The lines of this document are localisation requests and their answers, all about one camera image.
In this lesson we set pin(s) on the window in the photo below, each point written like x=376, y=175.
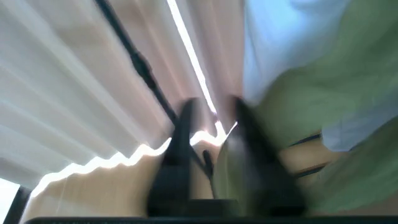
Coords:
x=15, y=205

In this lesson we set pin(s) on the black clothes rack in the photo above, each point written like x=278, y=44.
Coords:
x=143, y=68

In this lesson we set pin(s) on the beige curtain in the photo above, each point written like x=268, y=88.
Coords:
x=77, y=77

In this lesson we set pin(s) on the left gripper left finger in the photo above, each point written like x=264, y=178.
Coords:
x=174, y=174

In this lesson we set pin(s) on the green garment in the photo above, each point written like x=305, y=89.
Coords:
x=326, y=93

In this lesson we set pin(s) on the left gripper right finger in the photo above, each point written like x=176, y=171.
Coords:
x=264, y=183

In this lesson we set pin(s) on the pale grey shorts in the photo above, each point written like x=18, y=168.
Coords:
x=273, y=40

